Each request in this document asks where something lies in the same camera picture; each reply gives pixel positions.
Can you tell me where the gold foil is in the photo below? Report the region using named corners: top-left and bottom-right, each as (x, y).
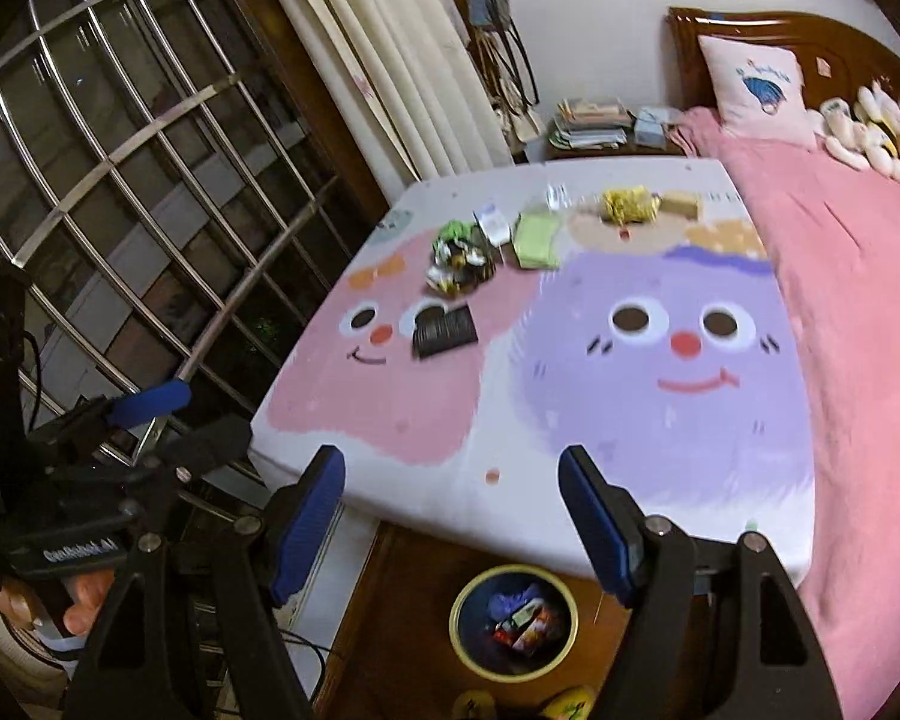
top-left (600, 187), bottom-right (662, 227)

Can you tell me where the blue box with clear lid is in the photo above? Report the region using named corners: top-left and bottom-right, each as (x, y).
top-left (633, 106), bottom-right (684, 152)

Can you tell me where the light green packet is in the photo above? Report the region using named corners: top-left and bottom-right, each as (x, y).
top-left (520, 211), bottom-right (564, 270)

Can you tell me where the white plush toy yellow trim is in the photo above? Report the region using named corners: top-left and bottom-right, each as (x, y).
top-left (855, 85), bottom-right (900, 182)

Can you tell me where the black cable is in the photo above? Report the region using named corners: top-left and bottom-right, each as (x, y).
top-left (274, 628), bottom-right (329, 702)

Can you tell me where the round blue trash bin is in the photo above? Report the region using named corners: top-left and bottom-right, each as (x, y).
top-left (448, 564), bottom-right (580, 683)

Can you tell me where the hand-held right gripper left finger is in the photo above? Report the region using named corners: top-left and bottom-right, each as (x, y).
top-left (64, 444), bottom-right (346, 720)

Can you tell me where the person's left hand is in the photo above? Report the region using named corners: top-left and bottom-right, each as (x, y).
top-left (0, 567), bottom-right (119, 638)

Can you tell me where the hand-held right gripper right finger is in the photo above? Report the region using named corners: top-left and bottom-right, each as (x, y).
top-left (557, 444), bottom-right (845, 720)

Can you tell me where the red printed box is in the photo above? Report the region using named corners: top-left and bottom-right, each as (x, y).
top-left (493, 606), bottom-right (565, 655)

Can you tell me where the small white packet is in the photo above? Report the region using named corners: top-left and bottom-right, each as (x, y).
top-left (473, 202), bottom-right (513, 248)

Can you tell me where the cartoon monster printed tablecloth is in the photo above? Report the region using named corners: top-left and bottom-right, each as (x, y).
top-left (249, 156), bottom-right (817, 588)

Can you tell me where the pink bed blanket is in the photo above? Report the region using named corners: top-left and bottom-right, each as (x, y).
top-left (670, 106), bottom-right (900, 695)

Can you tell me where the green wrapper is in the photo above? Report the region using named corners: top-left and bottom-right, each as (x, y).
top-left (435, 220), bottom-right (482, 253)

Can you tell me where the stack of books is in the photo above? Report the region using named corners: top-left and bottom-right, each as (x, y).
top-left (547, 97), bottom-right (635, 152)

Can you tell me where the white plush toy green paw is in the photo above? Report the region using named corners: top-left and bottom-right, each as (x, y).
top-left (817, 97), bottom-right (872, 163)

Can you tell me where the person's left forearm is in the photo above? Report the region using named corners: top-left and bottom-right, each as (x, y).
top-left (0, 594), bottom-right (83, 698)

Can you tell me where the silver black wrapper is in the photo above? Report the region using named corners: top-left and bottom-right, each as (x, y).
top-left (423, 243), bottom-right (500, 295)

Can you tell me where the purple plastic bag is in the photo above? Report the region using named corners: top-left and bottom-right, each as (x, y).
top-left (487, 586), bottom-right (545, 620)

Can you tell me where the cream curtain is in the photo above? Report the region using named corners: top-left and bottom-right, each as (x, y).
top-left (251, 0), bottom-right (515, 182)

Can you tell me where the cream handbag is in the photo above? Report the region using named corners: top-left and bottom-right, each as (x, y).
top-left (495, 88), bottom-right (542, 145)

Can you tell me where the pink embroidered pillow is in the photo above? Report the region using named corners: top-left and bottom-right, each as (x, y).
top-left (697, 33), bottom-right (815, 148)

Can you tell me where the wooden nightstand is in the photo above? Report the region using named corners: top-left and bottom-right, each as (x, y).
top-left (523, 141), bottom-right (692, 164)

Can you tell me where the wooden window frame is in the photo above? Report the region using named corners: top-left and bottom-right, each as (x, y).
top-left (208, 0), bottom-right (415, 227)

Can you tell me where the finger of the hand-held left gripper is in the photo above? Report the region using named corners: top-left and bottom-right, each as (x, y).
top-left (154, 413), bottom-right (255, 478)
top-left (105, 380), bottom-right (193, 429)

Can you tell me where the metal window grille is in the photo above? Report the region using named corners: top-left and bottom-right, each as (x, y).
top-left (0, 0), bottom-right (346, 470)

